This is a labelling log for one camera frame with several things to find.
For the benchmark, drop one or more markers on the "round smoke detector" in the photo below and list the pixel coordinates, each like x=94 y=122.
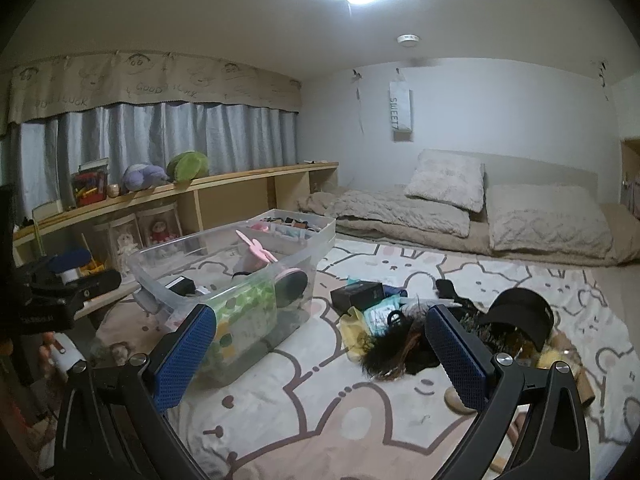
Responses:
x=408 y=39

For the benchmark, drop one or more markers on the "white doll in clear case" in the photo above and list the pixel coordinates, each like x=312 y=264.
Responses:
x=125 y=245

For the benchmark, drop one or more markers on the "red doll in clear case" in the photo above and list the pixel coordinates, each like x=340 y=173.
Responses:
x=159 y=230

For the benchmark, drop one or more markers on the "beige printed curtain valance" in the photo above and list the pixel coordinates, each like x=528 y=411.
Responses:
x=150 y=85

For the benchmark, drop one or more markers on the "black flat board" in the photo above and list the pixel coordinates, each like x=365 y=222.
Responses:
x=6 y=220

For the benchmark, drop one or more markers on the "small beige cup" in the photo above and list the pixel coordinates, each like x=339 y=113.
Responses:
x=113 y=190

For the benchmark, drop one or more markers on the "white wall hanging bag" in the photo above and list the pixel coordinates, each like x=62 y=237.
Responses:
x=401 y=110

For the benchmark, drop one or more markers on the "wooden closet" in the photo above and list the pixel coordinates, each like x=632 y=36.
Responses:
x=631 y=160

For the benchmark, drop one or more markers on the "small black box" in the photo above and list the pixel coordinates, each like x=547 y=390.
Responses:
x=357 y=295

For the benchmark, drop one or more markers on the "black sock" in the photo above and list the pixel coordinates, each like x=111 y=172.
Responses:
x=447 y=290

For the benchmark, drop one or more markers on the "pink bunny hand fan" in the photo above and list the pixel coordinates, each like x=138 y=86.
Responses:
x=260 y=250

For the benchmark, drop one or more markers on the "small black device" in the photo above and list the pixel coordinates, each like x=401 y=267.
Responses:
x=182 y=286

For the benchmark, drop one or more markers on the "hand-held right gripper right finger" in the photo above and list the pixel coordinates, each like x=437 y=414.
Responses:
x=457 y=360

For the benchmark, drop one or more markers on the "large quilted beige pillow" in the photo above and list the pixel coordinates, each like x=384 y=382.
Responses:
x=550 y=220

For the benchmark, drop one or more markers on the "black visor cap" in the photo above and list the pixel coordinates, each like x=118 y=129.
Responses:
x=520 y=310

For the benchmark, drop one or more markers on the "green plush toy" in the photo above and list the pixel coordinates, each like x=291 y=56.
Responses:
x=187 y=167

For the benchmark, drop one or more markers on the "blue-grey curtain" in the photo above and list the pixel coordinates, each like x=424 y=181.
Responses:
x=225 y=135

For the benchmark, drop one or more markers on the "dried flower bouquet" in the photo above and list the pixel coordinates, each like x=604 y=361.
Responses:
x=505 y=340

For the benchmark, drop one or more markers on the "purple plush toy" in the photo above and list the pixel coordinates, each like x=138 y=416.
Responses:
x=142 y=177

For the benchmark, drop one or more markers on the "dark fur wig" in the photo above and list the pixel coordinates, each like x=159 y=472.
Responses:
x=395 y=355

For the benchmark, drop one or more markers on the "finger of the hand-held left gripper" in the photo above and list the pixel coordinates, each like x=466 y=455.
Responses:
x=102 y=284

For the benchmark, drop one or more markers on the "yellow cloth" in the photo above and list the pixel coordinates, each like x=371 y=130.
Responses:
x=352 y=330

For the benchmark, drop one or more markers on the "white box of small things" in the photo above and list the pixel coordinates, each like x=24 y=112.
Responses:
x=300 y=222

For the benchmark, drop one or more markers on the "clear box of toys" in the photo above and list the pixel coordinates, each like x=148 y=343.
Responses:
x=90 y=185

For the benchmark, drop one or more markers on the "green dotted tissue pack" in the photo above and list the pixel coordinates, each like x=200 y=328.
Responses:
x=250 y=310

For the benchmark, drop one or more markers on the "long wooden shelf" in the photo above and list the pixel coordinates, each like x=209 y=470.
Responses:
x=225 y=177

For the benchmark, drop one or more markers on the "fluffy beige pillow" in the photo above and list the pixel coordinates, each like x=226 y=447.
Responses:
x=445 y=180

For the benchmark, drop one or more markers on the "wooden oval brush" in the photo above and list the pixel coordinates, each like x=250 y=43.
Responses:
x=455 y=405

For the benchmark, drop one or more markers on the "beige mattress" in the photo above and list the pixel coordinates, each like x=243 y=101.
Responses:
x=620 y=240

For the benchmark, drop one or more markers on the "clear plastic storage bin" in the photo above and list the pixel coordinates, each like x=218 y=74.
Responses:
x=160 y=260

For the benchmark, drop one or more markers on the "folded beige blanket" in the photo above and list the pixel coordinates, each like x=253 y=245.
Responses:
x=400 y=215

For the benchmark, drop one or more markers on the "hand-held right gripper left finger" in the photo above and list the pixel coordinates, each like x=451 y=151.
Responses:
x=182 y=360

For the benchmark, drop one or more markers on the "bunny print rug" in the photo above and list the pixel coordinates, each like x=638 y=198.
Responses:
x=325 y=410

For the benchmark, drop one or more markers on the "small teal packet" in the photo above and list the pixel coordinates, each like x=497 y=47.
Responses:
x=353 y=281

